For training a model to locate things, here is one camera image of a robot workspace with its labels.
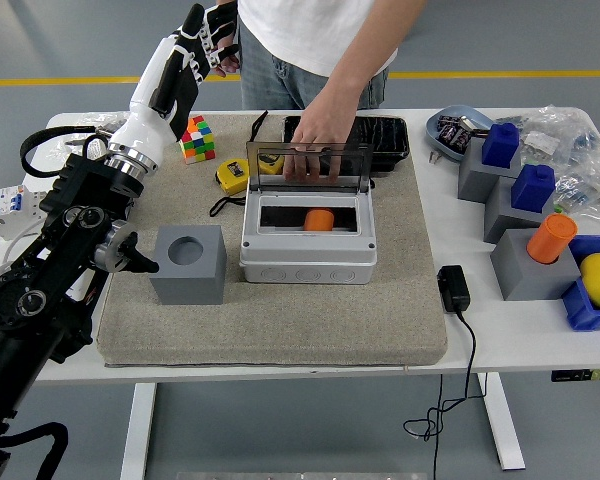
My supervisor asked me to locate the grey-brown fabric mat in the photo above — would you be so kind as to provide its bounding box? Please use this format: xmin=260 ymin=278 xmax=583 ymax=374
xmin=95 ymin=113 xmax=449 ymax=367

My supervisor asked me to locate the blue plastic block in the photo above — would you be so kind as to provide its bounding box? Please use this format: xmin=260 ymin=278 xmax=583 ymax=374
xmin=510 ymin=163 xmax=556 ymax=212
xmin=481 ymin=122 xmax=521 ymax=169

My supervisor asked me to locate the colourful puzzle cube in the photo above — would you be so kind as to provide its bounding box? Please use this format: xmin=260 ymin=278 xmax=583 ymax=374
xmin=178 ymin=115 xmax=217 ymax=165

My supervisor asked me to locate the clear plastic bag of parts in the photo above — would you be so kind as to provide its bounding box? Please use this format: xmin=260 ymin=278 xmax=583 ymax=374
xmin=552 ymin=158 xmax=600 ymax=221
xmin=494 ymin=103 xmax=600 ymax=166
xmin=49 ymin=109 xmax=131 ymax=154

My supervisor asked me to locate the person's right hand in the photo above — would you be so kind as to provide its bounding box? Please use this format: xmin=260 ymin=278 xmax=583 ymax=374
xmin=214 ymin=47 xmax=242 ymax=79

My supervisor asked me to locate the grey block holder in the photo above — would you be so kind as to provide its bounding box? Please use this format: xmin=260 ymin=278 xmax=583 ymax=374
xmin=483 ymin=175 xmax=556 ymax=245
xmin=457 ymin=137 xmax=524 ymax=204

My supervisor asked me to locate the yellow tape measure 5m print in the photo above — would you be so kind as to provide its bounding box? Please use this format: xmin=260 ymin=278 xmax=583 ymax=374
xmin=247 ymin=110 xmax=284 ymax=176

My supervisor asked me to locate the black power adapter with cord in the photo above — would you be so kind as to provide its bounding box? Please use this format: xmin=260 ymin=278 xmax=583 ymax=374
xmin=402 ymin=264 xmax=489 ymax=480

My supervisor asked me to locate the blue-grey dish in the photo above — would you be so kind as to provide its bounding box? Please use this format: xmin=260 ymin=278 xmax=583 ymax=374
xmin=425 ymin=104 xmax=495 ymax=162

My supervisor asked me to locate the black plastic tray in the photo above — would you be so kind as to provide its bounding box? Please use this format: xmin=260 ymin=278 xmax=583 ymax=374
xmin=281 ymin=115 xmax=411 ymax=177

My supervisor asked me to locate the white circuit breaker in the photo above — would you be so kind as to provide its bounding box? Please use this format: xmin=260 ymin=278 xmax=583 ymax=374
xmin=0 ymin=183 xmax=50 ymax=242

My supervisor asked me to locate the smoked transparent box lid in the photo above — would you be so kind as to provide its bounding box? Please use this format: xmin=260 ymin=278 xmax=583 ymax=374
xmin=245 ymin=141 xmax=375 ymax=197

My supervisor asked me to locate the grey plastic junction box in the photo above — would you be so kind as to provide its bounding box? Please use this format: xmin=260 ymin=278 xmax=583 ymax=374
xmin=239 ymin=189 xmax=379 ymax=285

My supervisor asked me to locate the orange cylinder battery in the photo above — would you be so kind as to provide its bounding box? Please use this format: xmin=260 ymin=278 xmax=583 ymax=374
xmin=303 ymin=208 xmax=335 ymax=232
xmin=525 ymin=212 xmax=579 ymax=265

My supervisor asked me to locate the grey block with round hole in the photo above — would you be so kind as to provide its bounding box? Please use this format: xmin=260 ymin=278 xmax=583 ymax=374
xmin=489 ymin=227 xmax=583 ymax=302
xmin=148 ymin=224 xmax=228 ymax=306

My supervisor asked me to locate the white table leg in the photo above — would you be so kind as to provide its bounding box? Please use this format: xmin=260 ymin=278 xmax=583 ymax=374
xmin=477 ymin=372 xmax=526 ymax=471
xmin=119 ymin=383 xmax=157 ymax=480

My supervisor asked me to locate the yellow tape measure black label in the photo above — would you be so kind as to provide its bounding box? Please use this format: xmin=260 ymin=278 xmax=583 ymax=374
xmin=208 ymin=158 xmax=251 ymax=217

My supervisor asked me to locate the person's left hand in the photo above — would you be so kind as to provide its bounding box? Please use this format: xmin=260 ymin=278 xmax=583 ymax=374
xmin=282 ymin=92 xmax=360 ymax=184

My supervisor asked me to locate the blue plastic bin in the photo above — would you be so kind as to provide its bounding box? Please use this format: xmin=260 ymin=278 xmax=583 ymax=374
xmin=561 ymin=234 xmax=600 ymax=332

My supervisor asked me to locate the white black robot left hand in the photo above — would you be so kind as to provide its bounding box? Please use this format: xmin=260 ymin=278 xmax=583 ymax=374
xmin=108 ymin=2 xmax=242 ymax=165

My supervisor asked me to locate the black table control panel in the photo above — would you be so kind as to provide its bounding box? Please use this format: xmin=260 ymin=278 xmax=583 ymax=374
xmin=551 ymin=368 xmax=600 ymax=384

